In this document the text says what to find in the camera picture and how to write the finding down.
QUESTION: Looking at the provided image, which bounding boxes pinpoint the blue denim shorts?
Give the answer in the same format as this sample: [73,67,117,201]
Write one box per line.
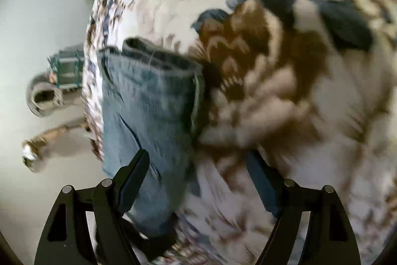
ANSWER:
[97,38,204,237]

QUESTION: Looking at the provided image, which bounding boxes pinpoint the white bucket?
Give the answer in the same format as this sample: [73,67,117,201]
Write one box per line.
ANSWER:
[26,73,63,118]

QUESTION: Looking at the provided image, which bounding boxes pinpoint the teal storage rack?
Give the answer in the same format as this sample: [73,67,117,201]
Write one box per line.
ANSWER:
[48,49,84,90]

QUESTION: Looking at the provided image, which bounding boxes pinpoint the floral bed blanket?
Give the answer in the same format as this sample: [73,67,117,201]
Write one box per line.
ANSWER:
[82,0,396,264]

